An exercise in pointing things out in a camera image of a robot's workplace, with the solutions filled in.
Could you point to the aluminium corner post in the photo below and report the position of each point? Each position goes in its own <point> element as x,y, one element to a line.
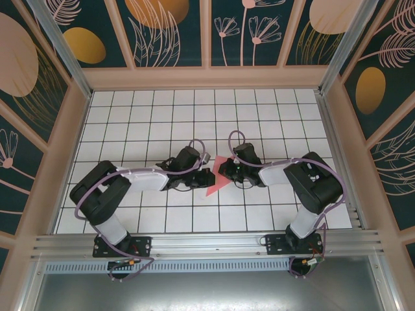
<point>350,45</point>
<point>58,45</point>

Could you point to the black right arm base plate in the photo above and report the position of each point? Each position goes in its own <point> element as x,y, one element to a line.
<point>275,246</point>

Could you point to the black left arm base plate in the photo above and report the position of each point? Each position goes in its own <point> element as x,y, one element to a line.
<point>142,246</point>

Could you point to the aluminium side rail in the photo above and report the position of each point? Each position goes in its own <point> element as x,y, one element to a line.
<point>337,162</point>

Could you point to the grey metal sheet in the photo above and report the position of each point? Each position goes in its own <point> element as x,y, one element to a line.
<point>207,291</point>

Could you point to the pink square paper sheet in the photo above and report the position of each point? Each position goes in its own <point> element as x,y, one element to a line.
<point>215,188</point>

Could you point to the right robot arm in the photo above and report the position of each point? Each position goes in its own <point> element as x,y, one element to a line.
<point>314,184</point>

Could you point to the aluminium front rail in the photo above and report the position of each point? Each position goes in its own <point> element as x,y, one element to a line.
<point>207,243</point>

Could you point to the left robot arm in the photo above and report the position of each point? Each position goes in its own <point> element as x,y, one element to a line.
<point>97,194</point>

